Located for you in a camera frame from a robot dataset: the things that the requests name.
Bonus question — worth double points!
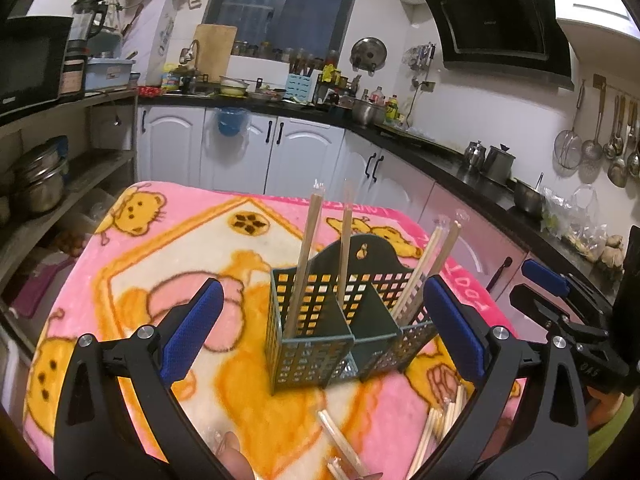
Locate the dark kitchen window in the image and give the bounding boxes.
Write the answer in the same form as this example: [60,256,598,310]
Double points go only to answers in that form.
[203,0,355,58]

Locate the person's left hand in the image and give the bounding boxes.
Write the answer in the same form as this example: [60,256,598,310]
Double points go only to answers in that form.
[215,431,255,480]

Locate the steel bowl on counter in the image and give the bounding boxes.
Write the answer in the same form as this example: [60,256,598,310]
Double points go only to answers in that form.
[514,172,546,219]

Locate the wrapped chopsticks in basket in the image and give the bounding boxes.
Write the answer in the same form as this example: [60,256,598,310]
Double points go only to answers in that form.
[283,180,324,339]
[403,209,469,326]
[336,179,355,308]
[392,214,449,326]

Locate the steel lidded canister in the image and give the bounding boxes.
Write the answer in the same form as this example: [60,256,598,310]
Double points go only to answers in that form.
[482,144,515,185]

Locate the hanging steel ladle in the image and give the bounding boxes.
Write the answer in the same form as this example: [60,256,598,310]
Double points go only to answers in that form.
[580,84,608,162]

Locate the steel kettle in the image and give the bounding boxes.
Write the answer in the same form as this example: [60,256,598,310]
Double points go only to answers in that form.
[463,141,486,171]

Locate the green plastic utensil basket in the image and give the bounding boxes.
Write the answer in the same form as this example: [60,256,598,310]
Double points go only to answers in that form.
[265,234,436,393]

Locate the pink bear cartoon blanket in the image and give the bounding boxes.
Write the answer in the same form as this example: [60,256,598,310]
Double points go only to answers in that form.
[22,180,526,480]

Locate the steel pot on counter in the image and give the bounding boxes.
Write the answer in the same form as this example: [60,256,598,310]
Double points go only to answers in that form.
[352,100,386,127]

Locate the stacked steel pots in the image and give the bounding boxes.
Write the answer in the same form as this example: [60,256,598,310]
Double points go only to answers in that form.
[12,136,70,214]

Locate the black range hood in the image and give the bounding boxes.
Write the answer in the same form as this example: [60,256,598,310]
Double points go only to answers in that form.
[425,0,574,90]

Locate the white cabinet door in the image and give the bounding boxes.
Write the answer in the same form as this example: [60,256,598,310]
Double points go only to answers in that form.
[136,105,205,188]
[265,117,345,198]

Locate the hanging steel pot lid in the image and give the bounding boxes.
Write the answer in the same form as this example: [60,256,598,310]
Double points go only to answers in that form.
[349,37,387,76]

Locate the blue knife block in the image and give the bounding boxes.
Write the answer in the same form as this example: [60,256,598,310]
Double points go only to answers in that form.
[284,70,319,103]

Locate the light blue storage box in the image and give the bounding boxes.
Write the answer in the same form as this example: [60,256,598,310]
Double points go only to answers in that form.
[85,58,134,91]

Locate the black microwave oven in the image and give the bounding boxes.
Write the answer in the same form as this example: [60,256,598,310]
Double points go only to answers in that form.
[0,15,72,115]

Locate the wooden cutting board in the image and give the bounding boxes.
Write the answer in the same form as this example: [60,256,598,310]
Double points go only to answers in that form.
[194,24,238,84]

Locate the blender with black base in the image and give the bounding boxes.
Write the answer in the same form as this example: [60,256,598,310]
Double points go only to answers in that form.
[60,0,108,96]

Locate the hanging wire skimmer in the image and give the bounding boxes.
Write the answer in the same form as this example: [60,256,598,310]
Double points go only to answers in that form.
[553,81,585,171]

